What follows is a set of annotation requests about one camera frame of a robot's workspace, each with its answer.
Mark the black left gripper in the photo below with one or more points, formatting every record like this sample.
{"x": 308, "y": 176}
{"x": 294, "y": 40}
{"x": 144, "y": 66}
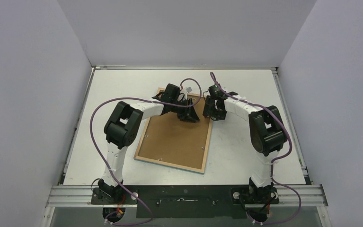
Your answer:
{"x": 189, "y": 114}

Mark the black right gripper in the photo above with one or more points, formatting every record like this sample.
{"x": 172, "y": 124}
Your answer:
{"x": 214, "y": 110}

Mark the brown cardboard backing board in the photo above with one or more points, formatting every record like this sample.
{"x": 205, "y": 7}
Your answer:
{"x": 175, "y": 141}

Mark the wooden picture frame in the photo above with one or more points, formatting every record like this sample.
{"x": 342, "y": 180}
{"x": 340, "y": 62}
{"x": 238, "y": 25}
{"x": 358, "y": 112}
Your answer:
{"x": 168, "y": 166}

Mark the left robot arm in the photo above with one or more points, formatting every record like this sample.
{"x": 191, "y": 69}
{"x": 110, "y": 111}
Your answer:
{"x": 123, "y": 124}

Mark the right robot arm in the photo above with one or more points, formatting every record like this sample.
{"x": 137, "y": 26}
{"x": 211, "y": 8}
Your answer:
{"x": 266, "y": 135}

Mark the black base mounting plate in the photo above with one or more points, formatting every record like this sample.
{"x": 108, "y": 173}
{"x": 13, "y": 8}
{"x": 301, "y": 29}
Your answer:
{"x": 189, "y": 201}

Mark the aluminium front rail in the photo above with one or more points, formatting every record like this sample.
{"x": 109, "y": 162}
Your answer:
{"x": 81, "y": 196}

